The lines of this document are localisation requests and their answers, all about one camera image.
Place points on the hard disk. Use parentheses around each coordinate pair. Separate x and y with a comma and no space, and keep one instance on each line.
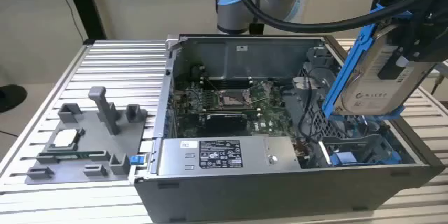
(367,87)
(345,159)

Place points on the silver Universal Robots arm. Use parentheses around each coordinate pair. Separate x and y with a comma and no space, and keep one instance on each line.
(238,11)

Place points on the grey perforated disk bay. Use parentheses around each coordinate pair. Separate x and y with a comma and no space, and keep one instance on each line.
(315,119)

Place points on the green motherboard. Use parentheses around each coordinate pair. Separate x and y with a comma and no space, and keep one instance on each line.
(270,119)

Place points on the CPU socket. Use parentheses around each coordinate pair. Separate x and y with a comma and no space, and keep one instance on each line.
(233,99)

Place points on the black graphics card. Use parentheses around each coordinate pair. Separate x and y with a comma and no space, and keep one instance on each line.
(226,121)

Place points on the open dark grey PC case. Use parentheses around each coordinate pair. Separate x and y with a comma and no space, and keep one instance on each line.
(245,197)

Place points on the silver power supply unit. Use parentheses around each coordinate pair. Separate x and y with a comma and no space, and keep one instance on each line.
(175,155)

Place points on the blue case latch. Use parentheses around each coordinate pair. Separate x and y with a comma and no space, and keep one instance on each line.
(137,160)

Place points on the grey plastic parts rack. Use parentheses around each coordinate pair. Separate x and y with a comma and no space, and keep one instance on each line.
(87,129)

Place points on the green RAM stick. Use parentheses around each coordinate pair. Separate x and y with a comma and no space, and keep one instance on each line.
(79,153)

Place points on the silver CPU chip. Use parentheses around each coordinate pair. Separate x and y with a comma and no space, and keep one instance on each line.
(65,138)

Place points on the black round base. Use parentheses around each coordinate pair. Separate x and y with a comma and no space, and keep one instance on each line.
(13,98)

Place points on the black metal frame post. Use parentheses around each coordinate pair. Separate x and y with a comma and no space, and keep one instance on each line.
(85,6)

